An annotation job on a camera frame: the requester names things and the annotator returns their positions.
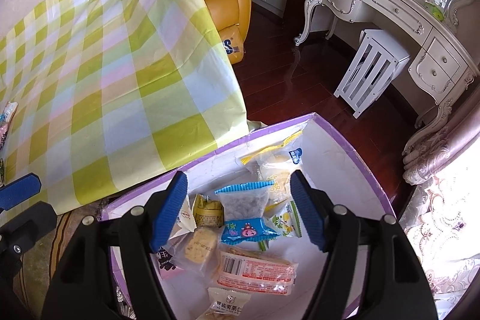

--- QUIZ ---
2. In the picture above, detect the pink snack packet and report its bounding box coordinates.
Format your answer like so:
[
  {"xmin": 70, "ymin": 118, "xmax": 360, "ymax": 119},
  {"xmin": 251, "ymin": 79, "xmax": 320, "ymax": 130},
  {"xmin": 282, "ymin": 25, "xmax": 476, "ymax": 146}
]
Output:
[{"xmin": 156, "ymin": 248, "xmax": 185, "ymax": 280}]

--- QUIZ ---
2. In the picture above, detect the square cracker packet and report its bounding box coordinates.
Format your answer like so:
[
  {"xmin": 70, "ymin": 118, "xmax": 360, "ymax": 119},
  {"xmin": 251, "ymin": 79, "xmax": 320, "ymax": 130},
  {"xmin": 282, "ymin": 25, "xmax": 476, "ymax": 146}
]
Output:
[{"xmin": 172, "ymin": 227, "xmax": 220, "ymax": 275}]

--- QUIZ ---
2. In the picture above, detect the green white snack packet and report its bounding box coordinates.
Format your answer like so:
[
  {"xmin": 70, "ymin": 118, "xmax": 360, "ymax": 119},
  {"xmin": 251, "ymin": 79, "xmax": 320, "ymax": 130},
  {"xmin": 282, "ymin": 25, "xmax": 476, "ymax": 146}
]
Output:
[{"xmin": 264, "ymin": 198, "xmax": 302, "ymax": 238}]

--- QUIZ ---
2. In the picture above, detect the white orange packet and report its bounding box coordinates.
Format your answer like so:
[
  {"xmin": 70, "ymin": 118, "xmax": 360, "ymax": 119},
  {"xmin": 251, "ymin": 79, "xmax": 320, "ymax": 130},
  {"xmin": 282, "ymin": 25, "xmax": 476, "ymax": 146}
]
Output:
[{"xmin": 0, "ymin": 101, "xmax": 18, "ymax": 149}]

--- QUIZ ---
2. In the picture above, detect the orange-white wafer snack packet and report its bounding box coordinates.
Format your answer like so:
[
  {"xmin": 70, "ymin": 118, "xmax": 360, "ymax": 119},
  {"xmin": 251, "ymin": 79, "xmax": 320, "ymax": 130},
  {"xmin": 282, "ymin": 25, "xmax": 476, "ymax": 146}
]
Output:
[{"xmin": 214, "ymin": 245, "xmax": 299, "ymax": 296}]

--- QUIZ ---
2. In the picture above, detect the blue clear raisin packet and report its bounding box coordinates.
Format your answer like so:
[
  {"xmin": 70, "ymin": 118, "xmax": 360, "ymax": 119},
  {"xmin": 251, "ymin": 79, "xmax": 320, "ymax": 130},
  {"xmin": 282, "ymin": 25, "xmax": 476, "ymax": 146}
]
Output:
[{"xmin": 214, "ymin": 180, "xmax": 279, "ymax": 245}]

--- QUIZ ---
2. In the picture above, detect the striped rug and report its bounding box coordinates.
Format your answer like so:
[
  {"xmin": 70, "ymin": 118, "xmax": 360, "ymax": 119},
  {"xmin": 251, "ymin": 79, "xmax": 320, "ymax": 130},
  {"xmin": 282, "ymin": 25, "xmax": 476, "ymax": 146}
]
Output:
[{"xmin": 13, "ymin": 202, "xmax": 104, "ymax": 319}]

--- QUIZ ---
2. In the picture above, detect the pink floral curtain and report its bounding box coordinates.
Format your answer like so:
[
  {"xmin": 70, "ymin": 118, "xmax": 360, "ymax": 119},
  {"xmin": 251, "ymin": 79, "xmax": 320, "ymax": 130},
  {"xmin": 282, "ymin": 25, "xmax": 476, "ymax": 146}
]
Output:
[{"xmin": 400, "ymin": 89, "xmax": 479, "ymax": 319}]

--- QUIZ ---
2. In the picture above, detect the yellow tin-print packet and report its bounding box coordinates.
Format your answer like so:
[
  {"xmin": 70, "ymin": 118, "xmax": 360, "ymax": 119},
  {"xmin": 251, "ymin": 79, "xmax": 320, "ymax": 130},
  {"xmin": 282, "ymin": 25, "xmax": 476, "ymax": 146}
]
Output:
[{"xmin": 193, "ymin": 194, "xmax": 224, "ymax": 228}]

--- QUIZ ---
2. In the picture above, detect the white nut packet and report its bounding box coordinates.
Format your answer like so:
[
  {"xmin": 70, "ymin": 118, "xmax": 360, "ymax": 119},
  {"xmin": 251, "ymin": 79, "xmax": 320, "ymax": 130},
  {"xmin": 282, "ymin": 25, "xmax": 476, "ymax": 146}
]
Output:
[{"xmin": 197, "ymin": 288, "xmax": 251, "ymax": 320}]

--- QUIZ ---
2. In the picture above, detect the purple-edged white cardboard box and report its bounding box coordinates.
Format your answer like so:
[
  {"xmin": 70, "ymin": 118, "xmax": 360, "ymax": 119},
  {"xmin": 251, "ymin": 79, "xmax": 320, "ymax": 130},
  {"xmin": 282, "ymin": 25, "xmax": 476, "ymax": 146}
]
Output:
[{"xmin": 102, "ymin": 114, "xmax": 394, "ymax": 319}]

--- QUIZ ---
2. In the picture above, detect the yellow blue bread bag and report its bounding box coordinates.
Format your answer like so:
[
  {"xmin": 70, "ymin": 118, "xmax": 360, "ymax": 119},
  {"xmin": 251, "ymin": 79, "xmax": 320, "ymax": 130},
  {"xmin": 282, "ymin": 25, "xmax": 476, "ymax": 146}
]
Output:
[{"xmin": 240, "ymin": 130, "xmax": 303, "ymax": 210}]

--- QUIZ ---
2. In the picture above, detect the green checkered tablecloth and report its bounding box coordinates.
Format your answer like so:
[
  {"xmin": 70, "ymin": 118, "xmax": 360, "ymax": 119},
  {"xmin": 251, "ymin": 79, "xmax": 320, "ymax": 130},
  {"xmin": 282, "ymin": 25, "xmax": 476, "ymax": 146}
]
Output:
[{"xmin": 1, "ymin": 0, "xmax": 248, "ymax": 214}]

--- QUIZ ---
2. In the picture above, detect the white slatted stool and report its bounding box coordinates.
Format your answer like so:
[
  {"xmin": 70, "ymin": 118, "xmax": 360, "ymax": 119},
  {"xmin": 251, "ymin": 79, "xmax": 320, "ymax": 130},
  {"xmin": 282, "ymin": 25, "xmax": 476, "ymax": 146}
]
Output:
[{"xmin": 334, "ymin": 29, "xmax": 410, "ymax": 118}]

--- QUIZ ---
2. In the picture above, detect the white ornate dressing table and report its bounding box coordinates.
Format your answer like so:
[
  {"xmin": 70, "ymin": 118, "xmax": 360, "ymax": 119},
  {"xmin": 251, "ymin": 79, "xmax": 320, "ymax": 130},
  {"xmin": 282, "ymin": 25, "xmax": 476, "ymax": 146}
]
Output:
[{"xmin": 295, "ymin": 0, "xmax": 479, "ymax": 154}]

